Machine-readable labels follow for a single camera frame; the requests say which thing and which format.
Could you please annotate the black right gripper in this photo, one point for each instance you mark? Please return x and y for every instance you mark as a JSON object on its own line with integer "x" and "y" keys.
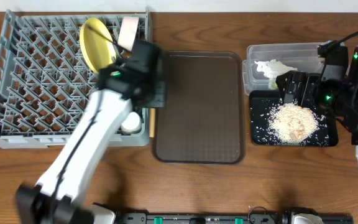
{"x": 311, "y": 81}

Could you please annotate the grey plastic dishwasher rack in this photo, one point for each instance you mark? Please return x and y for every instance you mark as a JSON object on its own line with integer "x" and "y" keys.
{"x": 44, "y": 80}

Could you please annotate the crumpled white paper waste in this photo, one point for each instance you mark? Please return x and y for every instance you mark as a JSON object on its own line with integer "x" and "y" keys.
{"x": 272, "y": 69}

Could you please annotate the yellow plate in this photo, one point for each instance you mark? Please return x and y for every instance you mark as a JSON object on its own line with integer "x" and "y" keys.
{"x": 96, "y": 45}

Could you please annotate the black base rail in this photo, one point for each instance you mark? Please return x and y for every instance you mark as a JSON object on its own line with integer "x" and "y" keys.
{"x": 257, "y": 215}

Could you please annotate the black tray bin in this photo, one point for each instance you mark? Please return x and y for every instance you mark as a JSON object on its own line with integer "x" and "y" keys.
{"x": 264, "y": 103}

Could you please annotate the pink bowl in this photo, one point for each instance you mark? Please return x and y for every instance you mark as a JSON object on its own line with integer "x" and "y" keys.
{"x": 128, "y": 32}

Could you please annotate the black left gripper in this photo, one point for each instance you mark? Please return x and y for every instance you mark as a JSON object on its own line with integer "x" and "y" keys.
{"x": 155, "y": 94}

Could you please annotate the brown serving tray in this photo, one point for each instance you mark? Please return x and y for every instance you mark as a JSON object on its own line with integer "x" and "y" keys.
{"x": 202, "y": 121}

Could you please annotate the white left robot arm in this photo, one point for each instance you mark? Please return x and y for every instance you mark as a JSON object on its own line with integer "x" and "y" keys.
{"x": 59, "y": 193}

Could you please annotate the white green cup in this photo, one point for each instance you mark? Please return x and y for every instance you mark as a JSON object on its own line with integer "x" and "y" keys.
{"x": 132, "y": 123}

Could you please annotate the clear plastic bin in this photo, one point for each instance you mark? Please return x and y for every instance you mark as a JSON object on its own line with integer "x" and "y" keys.
{"x": 302, "y": 56}

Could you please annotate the rice food waste pile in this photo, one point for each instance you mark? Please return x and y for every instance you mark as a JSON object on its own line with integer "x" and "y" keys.
{"x": 293, "y": 123}

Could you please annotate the wooden chopstick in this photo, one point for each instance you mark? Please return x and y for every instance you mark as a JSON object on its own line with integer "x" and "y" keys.
{"x": 152, "y": 113}

